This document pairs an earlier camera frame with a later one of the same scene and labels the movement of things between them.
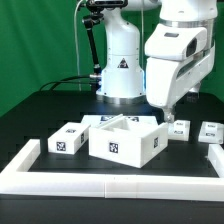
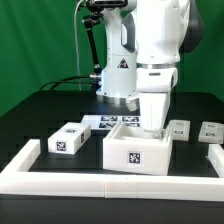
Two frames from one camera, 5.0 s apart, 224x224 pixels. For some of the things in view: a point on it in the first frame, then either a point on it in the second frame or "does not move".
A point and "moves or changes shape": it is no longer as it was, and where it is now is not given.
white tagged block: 211,132 does not move
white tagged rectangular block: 68,138 does not move
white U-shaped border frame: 111,185 does not move
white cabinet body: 119,141 moves or changes shape
